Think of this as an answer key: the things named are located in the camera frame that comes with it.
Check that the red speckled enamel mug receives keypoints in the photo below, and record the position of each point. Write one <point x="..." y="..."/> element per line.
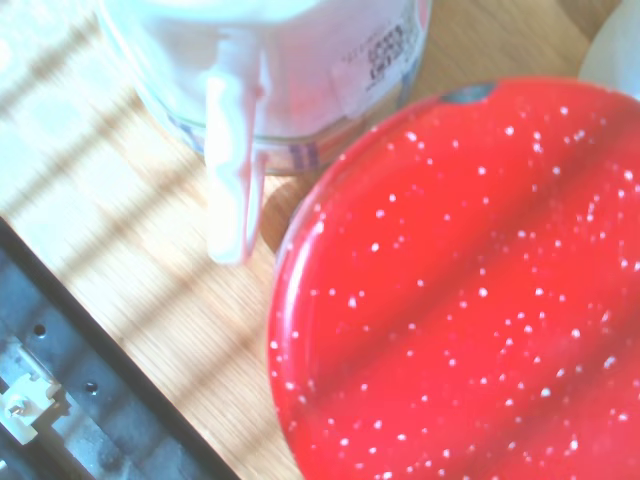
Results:
<point x="450" y="300"/>

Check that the steel dishwasher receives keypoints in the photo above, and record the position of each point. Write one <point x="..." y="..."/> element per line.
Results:
<point x="100" y="425"/>

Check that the white ceramic mug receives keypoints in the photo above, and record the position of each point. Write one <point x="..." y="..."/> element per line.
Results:
<point x="617" y="45"/>

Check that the clear plastic jar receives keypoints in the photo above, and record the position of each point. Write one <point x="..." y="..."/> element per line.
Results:
<point x="300" y="50"/>

